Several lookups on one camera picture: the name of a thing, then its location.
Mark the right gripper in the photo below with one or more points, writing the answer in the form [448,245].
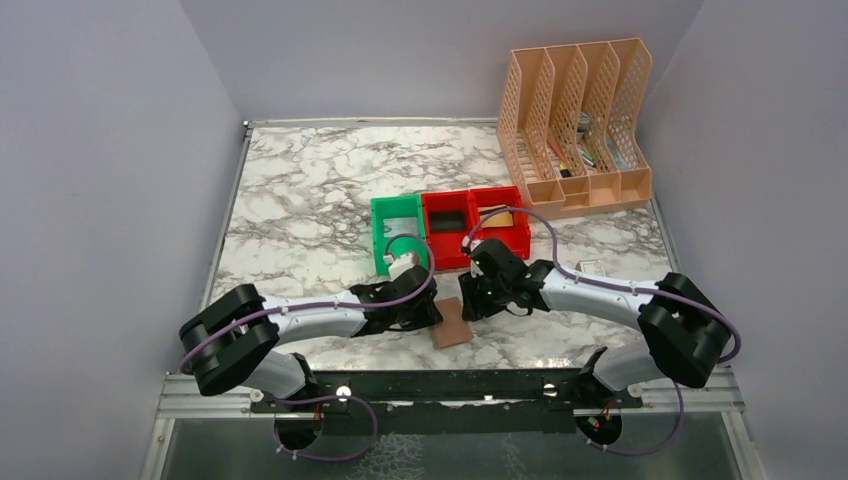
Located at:
[474,307]

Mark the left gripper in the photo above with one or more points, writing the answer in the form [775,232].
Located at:
[429,316]

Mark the tan leather card holder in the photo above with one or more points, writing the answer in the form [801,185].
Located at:
[452,330]

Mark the red plastic bin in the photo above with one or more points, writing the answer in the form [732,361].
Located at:
[512,228]
[447,246]

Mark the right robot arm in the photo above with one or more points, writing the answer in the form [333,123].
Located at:
[683,336]

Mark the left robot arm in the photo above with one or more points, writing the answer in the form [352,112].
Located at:
[232,342]

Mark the gold cards stack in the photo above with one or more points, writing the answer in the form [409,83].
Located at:
[499,220]

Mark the black cards stack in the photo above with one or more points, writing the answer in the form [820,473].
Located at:
[447,221]

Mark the silver card in green bin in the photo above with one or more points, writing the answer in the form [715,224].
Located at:
[400,225]

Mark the green plastic bin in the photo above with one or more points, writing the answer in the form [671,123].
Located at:
[393,216]

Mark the white small box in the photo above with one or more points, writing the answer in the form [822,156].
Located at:
[591,267]

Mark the peach file organizer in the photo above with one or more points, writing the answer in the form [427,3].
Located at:
[607,80]

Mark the items in organizer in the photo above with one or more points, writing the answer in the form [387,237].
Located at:
[565,141]

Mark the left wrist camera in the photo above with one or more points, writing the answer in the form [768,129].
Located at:
[397,265]

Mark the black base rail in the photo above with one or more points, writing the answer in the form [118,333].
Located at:
[432,402]

